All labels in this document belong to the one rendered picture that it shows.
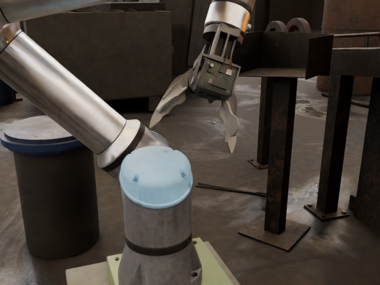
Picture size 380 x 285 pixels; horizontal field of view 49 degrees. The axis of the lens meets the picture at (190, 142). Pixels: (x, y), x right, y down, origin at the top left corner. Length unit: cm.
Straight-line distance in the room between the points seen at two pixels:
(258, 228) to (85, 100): 104
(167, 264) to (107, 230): 95
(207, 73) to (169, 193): 20
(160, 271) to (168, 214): 10
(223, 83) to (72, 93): 26
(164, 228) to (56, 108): 28
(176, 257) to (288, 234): 95
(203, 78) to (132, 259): 32
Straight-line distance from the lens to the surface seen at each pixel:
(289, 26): 197
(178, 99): 74
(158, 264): 71
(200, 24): 388
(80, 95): 76
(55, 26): 307
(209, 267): 82
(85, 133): 77
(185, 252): 73
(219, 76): 70
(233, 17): 74
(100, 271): 92
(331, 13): 410
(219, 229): 163
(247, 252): 151
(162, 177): 65
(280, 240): 158
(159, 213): 66
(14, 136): 139
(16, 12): 62
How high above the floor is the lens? 83
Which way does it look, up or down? 19 degrees down
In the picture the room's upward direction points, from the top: straight up
